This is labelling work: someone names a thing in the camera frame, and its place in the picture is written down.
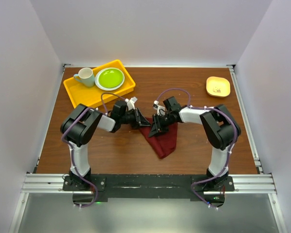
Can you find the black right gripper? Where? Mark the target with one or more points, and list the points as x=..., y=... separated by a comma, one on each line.
x=156, y=126

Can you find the aluminium frame rail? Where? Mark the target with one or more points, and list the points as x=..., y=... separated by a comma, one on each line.
x=243, y=184

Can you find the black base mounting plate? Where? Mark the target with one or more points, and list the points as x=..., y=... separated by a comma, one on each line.
x=138, y=186

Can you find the light blue ceramic mug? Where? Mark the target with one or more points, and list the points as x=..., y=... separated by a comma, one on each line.
x=85, y=76

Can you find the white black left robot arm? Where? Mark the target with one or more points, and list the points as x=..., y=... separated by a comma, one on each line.
x=79, y=127

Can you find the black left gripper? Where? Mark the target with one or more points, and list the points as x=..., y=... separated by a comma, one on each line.
x=138, y=120

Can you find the green plate white rim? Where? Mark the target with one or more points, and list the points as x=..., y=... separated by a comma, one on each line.
x=109, y=79

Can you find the dark red cloth napkin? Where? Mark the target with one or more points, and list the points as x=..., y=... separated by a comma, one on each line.
x=163, y=144

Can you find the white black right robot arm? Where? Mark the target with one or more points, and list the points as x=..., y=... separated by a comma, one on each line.
x=220, y=127

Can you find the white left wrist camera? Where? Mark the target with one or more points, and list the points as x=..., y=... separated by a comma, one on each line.
x=131, y=103

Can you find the yellow plastic tray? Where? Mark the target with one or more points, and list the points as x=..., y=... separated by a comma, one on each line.
x=79, y=93

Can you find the small yellow square dish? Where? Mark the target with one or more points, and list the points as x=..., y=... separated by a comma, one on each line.
x=218, y=87

